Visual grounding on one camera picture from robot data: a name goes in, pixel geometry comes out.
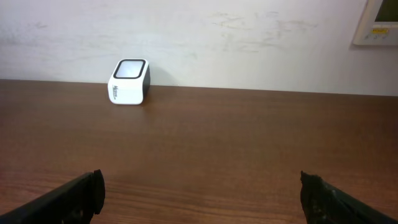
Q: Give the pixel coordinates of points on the white barcode scanner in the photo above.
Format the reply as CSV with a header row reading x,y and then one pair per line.
x,y
129,82

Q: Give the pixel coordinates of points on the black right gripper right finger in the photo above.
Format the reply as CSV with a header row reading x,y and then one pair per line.
x,y
323,203

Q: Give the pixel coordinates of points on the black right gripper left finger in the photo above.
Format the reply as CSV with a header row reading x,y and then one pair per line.
x,y
77,201

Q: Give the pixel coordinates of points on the beige wall control panel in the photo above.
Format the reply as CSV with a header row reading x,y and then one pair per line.
x,y
378,24

